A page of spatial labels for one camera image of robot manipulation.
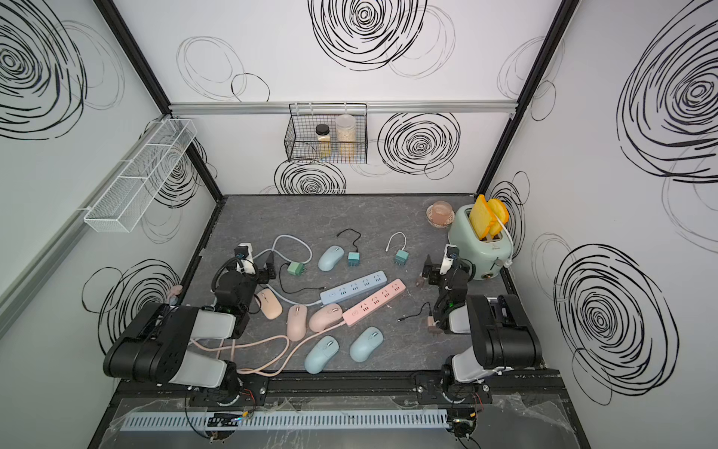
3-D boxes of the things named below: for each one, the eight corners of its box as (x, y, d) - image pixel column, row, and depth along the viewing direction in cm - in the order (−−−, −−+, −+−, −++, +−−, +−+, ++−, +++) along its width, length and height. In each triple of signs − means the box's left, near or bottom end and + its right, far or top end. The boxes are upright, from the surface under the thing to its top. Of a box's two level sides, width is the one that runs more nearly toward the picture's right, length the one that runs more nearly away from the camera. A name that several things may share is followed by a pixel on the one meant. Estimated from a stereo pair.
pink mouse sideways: (314, 336, 84) (313, 333, 82) (304, 319, 88) (303, 316, 86) (344, 315, 88) (344, 312, 87) (334, 300, 92) (333, 296, 90)
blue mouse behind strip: (316, 267, 100) (315, 263, 98) (332, 246, 106) (332, 242, 104) (328, 274, 98) (327, 270, 96) (344, 253, 104) (344, 248, 102)
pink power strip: (349, 329, 86) (348, 326, 84) (342, 319, 88) (341, 315, 86) (406, 289, 95) (407, 285, 92) (399, 280, 97) (400, 276, 95)
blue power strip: (323, 310, 90) (322, 307, 88) (319, 298, 93) (318, 294, 90) (389, 283, 96) (389, 279, 94) (383, 272, 99) (383, 268, 97)
